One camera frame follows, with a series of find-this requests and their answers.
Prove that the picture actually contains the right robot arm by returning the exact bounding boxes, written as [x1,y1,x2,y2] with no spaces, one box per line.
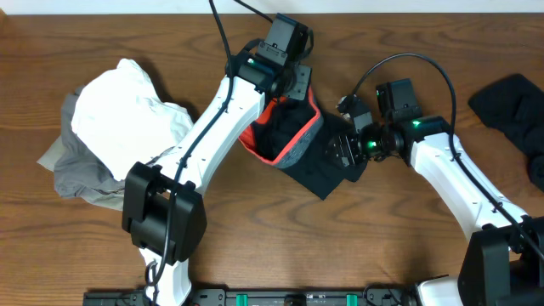
[326,116,543,305]

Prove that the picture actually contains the white crumpled garment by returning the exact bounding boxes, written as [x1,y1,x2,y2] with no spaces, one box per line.
[71,59,193,181]

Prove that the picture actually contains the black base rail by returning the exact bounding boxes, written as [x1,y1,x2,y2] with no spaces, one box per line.
[82,286,419,306]

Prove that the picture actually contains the black leggings with red waistband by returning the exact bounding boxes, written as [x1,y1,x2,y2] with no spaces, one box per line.
[239,88,366,200]

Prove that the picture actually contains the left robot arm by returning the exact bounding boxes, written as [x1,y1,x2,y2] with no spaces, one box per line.
[122,51,315,305]

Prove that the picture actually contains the grey crumpled garment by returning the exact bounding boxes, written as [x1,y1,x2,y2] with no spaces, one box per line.
[37,87,124,211]

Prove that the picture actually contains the black garment at right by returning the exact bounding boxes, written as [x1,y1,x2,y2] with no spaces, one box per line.
[468,74,543,190]

